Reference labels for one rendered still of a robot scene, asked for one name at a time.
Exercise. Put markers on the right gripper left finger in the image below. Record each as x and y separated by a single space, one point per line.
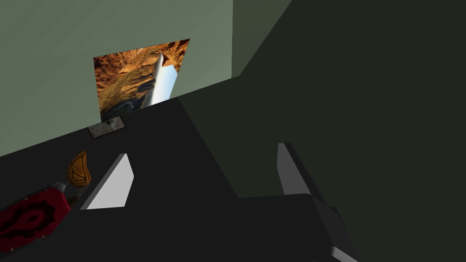
113 185

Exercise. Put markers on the canyon landscape wall picture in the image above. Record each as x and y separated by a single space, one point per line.
138 78

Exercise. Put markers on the orange segmented round object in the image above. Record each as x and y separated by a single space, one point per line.
79 171

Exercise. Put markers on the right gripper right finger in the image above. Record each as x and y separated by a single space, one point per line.
293 174

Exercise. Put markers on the small grey framed picture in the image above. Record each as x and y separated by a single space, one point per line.
106 128

